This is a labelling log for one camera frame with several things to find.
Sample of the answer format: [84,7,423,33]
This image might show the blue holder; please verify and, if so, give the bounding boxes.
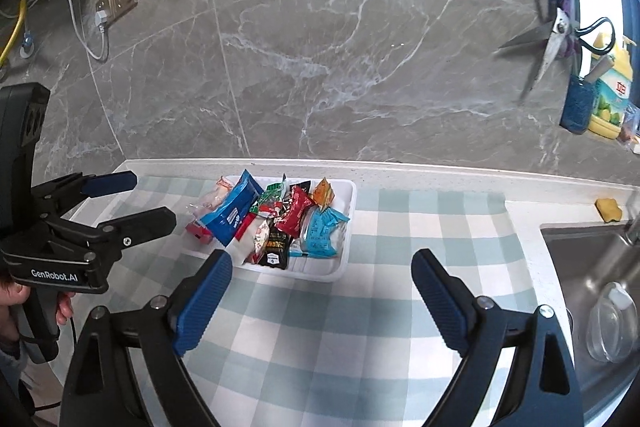
[559,74,599,136]

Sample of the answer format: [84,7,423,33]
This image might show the red snack packet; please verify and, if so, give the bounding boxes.
[275,186,317,238]

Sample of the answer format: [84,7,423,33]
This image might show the white cable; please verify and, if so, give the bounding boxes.
[50,0,110,62]

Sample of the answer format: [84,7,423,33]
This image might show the steel sink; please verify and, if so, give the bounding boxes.
[540,222,640,414]

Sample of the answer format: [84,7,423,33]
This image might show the black snack packet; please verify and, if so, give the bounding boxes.
[257,179,313,269]

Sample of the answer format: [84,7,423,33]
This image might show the orange snack packet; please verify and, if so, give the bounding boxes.
[311,177,336,210]

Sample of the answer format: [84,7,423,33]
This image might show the blue snack packet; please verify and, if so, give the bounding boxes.
[200,169,265,248]

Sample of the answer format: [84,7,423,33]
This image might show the clear packet with red label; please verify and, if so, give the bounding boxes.
[186,177,236,228]

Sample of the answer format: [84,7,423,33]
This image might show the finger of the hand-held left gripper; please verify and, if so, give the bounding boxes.
[49,206,177,254]
[31,170,139,219]

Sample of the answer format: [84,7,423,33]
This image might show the person's left hand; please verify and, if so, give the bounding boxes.
[0,279,77,344]

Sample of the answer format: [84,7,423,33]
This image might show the clear plastic container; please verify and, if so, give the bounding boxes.
[586,282,637,363]

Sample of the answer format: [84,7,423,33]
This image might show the kitchen scissors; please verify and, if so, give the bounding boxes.
[497,7,616,104]

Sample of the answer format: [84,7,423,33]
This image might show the white plastic tray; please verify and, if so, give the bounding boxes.
[182,175,358,284]

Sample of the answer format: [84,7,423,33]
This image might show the teal snack packet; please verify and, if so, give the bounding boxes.
[291,206,351,260]

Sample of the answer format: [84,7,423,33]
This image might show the green snack packet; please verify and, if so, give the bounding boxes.
[250,181,287,214]

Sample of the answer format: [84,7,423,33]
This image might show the yellow dish soap bottle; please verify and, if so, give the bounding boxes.
[587,32,636,140]

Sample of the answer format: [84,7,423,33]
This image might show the pink snack packet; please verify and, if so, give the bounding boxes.
[185,219,214,246]

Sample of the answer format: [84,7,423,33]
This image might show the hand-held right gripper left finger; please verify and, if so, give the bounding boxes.
[59,249,234,427]

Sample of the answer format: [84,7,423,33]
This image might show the white packet with red stripe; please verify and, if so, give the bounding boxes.
[225,212,274,266]

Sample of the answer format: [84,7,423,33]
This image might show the yellow sponge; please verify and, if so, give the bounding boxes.
[594,197,624,224]

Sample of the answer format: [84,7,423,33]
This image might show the yellow hose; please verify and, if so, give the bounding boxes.
[0,0,29,68]

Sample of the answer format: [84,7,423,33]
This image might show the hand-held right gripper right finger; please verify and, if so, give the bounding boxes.
[411,249,585,427]

